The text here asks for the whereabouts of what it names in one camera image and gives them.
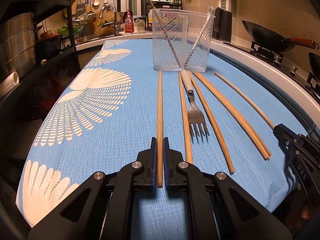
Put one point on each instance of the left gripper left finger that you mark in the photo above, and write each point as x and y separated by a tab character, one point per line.
102	206

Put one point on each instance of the steel stock pot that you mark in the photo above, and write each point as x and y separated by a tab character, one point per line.
17	45

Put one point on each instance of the black spice rack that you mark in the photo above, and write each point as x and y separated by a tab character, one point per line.
176	4

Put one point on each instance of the black electric kettle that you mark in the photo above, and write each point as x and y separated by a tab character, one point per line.
222	26

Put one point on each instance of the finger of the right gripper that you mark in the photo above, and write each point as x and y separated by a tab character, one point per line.
281	132

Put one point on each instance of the red lidded black pot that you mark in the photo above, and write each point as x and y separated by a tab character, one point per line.
48	48

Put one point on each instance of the clear plastic utensil holder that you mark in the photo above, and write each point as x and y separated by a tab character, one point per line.
183	27

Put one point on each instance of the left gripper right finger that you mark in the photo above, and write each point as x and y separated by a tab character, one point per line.
218	207

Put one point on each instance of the kitchen faucet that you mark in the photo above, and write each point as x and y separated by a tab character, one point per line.
110	22

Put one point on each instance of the thin wooden chopstick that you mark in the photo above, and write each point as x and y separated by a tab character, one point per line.
247	99

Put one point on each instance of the black wok red handle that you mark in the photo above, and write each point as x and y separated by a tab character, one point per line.
273	41

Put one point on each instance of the white paper roll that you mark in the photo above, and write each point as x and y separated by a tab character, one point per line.
8	84

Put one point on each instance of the metal fork grey handle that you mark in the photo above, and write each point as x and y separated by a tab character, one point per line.
197	124

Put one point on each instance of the pink dish soap bottle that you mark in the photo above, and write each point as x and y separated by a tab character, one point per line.
129	22

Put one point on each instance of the blue patterned table cloth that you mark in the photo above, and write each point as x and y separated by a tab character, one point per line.
109	113

